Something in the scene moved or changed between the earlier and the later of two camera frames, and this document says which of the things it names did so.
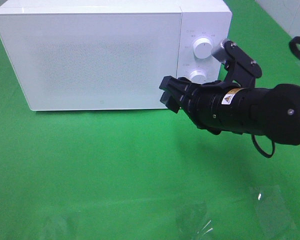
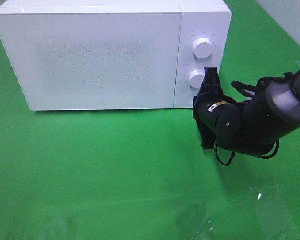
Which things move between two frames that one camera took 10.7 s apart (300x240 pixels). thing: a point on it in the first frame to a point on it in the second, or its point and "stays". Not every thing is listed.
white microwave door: (69, 61) stays
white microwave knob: (198, 77) stays
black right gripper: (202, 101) to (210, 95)
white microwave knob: (203, 48) stays
